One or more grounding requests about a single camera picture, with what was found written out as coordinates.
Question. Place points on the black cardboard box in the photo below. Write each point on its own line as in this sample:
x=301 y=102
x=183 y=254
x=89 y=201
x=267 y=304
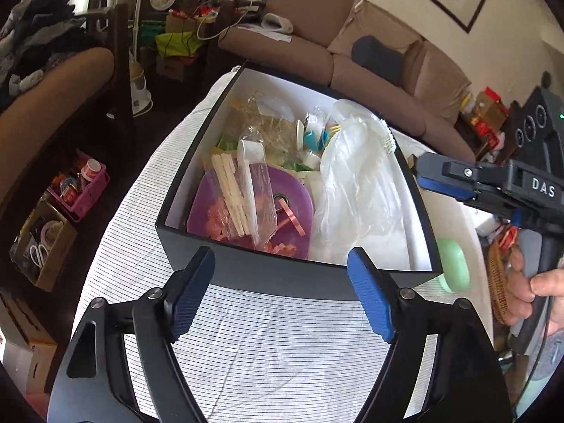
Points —
x=264 y=268

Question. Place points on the open cardboard box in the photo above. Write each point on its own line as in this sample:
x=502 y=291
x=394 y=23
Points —
x=57 y=264

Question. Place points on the grey cushion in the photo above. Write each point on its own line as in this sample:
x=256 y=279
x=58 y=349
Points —
x=376 y=59

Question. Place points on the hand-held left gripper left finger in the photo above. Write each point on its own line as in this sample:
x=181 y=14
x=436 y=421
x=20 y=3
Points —
x=189 y=299

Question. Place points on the crumpled clear plastic bag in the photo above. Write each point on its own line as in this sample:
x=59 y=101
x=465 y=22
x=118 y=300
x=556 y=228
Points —
x=268 y=127

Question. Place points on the desktop with white striped cloth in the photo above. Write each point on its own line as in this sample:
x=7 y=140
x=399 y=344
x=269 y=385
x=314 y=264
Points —
x=264 y=339

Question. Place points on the brown armchair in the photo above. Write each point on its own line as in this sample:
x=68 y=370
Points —
x=57 y=105

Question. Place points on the white garment steamer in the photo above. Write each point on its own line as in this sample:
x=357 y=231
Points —
x=141 y=92

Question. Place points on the wicker basket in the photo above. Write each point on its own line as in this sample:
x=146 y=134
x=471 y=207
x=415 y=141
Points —
x=500 y=282

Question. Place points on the person's right hand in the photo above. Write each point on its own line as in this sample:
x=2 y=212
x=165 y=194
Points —
x=550 y=282

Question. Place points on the pink ribbon pieces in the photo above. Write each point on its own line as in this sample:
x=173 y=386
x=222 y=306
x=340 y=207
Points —
x=218 y=220

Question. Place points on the pile of clothes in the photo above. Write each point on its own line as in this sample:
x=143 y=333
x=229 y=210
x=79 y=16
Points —
x=35 y=35

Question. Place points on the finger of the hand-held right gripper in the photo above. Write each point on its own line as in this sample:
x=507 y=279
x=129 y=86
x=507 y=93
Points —
x=458 y=169
x=434 y=183

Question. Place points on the dark wooden chair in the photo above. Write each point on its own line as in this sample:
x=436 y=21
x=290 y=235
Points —
x=121 y=53

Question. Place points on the white plastic spoon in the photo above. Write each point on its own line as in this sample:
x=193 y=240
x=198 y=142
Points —
x=249 y=172

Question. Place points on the white papers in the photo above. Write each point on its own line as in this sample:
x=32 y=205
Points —
x=260 y=33

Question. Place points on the pink plastic basket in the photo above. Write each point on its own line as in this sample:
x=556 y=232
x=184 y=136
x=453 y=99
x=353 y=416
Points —
x=83 y=198

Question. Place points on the brown sofa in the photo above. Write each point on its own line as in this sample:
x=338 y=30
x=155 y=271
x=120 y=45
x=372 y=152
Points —
x=282 y=57

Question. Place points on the teal white plastic toy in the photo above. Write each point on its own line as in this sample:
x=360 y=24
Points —
x=310 y=139

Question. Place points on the wooden sticks packet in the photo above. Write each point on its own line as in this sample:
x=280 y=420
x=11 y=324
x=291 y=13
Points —
x=229 y=194

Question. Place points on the green bag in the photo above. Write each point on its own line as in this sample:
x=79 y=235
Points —
x=176 y=46

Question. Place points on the white curved device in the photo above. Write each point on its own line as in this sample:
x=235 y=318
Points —
x=277 y=23

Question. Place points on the clear plastic glove bag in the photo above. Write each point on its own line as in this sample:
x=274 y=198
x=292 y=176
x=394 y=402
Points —
x=357 y=185

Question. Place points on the tan sofa back cushion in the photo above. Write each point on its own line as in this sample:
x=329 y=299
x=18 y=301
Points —
x=374 y=22
x=440 y=83

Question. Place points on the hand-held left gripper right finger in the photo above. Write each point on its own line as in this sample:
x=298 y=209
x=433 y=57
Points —
x=370 y=295

